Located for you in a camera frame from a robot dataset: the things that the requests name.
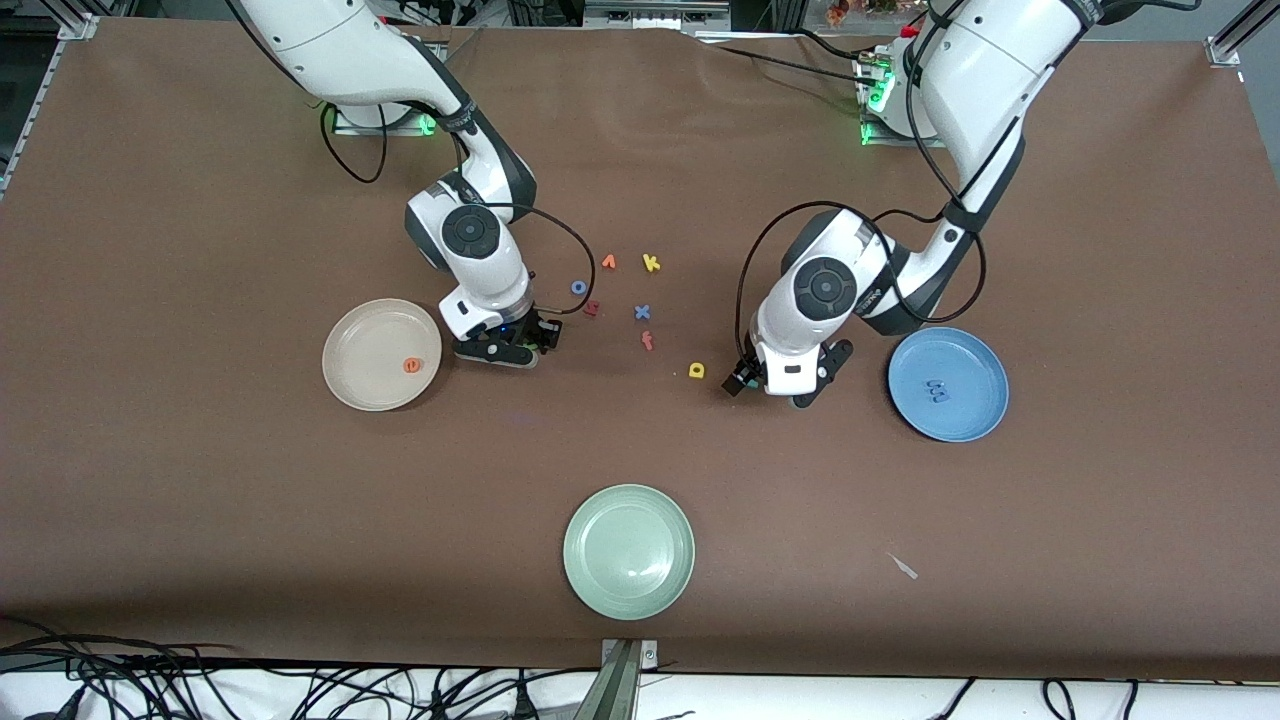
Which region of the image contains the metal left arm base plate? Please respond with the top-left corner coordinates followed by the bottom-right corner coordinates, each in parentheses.
top-left (858, 45), bottom-right (949, 150)

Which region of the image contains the aluminium profile bar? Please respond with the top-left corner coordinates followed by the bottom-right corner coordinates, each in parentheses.
top-left (572, 638), bottom-right (660, 720)

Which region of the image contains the black cable tangle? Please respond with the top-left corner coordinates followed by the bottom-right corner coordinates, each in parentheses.
top-left (0, 615), bottom-right (601, 720)

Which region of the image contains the blue round plate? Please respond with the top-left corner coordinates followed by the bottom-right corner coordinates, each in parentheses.
top-left (887, 326), bottom-right (1010, 444)

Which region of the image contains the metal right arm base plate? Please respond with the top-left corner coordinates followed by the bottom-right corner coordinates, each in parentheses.
top-left (333, 100), bottom-right (442, 137)

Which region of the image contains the aluminium frame rail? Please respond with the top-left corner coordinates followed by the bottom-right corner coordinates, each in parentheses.
top-left (0, 10), bottom-right (102, 201)
top-left (1205, 0), bottom-right (1280, 69)

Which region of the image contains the pale green round plate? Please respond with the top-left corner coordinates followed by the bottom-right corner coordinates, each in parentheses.
top-left (562, 484), bottom-right (697, 622)

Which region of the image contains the long black right arm cable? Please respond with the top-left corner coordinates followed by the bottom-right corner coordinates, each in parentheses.
top-left (319, 100), bottom-right (390, 185)

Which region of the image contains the black cable on table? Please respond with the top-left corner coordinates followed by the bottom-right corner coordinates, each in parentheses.
top-left (788, 28), bottom-right (869, 61)
top-left (712, 44), bottom-right (869, 86)

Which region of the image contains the beige round plate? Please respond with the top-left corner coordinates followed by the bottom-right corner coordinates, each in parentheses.
top-left (322, 298), bottom-right (443, 413)

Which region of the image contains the grey equipment box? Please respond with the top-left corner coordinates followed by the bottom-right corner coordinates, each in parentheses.
top-left (583, 0), bottom-right (733, 31)

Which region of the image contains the brown table cover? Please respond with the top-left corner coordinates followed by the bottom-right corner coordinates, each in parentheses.
top-left (0, 15), bottom-right (1280, 683)

